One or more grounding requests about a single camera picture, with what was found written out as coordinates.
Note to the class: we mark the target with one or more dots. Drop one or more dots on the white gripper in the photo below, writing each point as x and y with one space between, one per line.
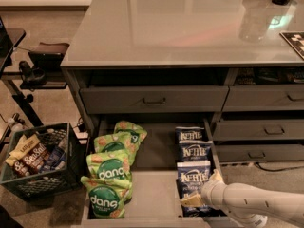
211 191

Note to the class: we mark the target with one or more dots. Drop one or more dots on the blue kettle chip bag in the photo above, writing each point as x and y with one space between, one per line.
194 151
192 133
191 176

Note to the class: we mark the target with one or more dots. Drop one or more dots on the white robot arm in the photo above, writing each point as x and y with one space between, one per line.
247 205

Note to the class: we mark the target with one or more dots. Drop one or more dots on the grey bottom right drawer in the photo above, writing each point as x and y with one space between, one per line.
260 153

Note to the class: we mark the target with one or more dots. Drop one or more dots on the open grey middle drawer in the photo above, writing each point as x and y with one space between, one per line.
155 199

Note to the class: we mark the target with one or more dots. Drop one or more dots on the grey middle right drawer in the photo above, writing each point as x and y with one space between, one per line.
259 130

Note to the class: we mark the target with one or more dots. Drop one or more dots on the back green Dang bag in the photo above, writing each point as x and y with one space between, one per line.
138 134

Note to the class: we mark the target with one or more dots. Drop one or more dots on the green dang bag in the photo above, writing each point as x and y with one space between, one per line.
127 141
107 196
138 134
109 165

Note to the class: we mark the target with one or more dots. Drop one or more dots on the grey top right drawer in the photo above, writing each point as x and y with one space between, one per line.
243 98

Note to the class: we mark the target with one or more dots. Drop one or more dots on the front green Dang bag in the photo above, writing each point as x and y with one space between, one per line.
107 196

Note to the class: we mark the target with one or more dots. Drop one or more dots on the grey top left drawer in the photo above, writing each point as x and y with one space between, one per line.
153 99

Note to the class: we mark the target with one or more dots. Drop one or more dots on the grey cabinet with glossy counter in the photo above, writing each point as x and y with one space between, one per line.
185 43

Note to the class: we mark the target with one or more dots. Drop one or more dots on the brown Sea Salt snack bag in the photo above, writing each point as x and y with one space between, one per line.
29 159

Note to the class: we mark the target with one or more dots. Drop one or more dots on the yellow snack bag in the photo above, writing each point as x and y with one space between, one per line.
23 146

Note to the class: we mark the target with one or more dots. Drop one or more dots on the blue snack packet in crate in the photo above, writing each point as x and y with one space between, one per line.
56 160

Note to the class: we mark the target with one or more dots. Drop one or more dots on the dark green plastic crate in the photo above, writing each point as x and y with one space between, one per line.
53 182

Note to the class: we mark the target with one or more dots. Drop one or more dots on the black fiducial marker board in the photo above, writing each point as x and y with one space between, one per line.
296 40

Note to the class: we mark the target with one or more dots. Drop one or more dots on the black desk with stand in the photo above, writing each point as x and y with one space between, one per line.
10 38

